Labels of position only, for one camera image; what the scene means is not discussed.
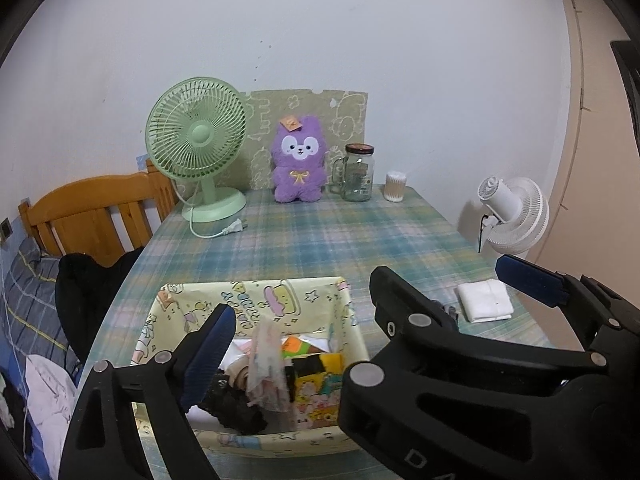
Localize grey and white sock bundle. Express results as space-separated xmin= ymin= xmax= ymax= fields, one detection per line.
xmin=436 ymin=301 xmax=459 ymax=332

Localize black plastic bag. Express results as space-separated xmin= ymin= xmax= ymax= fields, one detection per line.
xmin=198 ymin=373 xmax=268 ymax=434

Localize floral white cloth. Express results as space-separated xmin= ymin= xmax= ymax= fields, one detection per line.
xmin=246 ymin=318 xmax=292 ymax=413

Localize white crumpled clothes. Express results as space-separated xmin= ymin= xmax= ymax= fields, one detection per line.
xmin=1 ymin=353 xmax=77 ymax=479

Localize beige door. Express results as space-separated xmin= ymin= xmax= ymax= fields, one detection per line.
xmin=519 ymin=0 xmax=640 ymax=351

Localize folded white towel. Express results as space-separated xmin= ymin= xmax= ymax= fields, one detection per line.
xmin=456 ymin=278 xmax=514 ymax=323

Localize cartoon animal tissue pack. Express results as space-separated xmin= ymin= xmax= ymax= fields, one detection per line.
xmin=292 ymin=352 xmax=344 ymax=430

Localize blue plaid pillow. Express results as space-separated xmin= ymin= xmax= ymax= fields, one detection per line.
xmin=1 ymin=237 xmax=82 ymax=379

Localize white standing fan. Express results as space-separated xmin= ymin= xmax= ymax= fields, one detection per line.
xmin=477 ymin=176 xmax=550 ymax=256

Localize orange green packet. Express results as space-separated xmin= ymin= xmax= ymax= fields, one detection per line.
xmin=281 ymin=335 xmax=326 ymax=359

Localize black chair back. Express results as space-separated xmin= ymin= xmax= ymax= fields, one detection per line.
xmin=55 ymin=247 xmax=143 ymax=363

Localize yellow cartoon storage box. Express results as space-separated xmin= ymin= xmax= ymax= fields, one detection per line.
xmin=131 ymin=276 xmax=368 ymax=458

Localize plaid tablecloth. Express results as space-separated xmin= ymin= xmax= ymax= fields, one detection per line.
xmin=77 ymin=185 xmax=551 ymax=480

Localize cotton swab container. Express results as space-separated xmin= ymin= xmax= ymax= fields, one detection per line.
xmin=383 ymin=170 xmax=407 ymax=203

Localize glass mason jar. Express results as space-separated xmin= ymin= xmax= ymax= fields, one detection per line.
xmin=329 ymin=143 xmax=374 ymax=203

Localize purple plush toy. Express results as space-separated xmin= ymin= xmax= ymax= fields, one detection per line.
xmin=271 ymin=115 xmax=328 ymax=203

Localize beige patterned board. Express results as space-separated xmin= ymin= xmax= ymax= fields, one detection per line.
xmin=215 ymin=89 xmax=368 ymax=191

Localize green desk fan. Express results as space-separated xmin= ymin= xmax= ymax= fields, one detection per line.
xmin=145 ymin=77 xmax=247 ymax=240

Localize wall power outlet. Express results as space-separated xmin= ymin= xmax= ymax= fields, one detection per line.
xmin=0 ymin=218 xmax=13 ymax=242

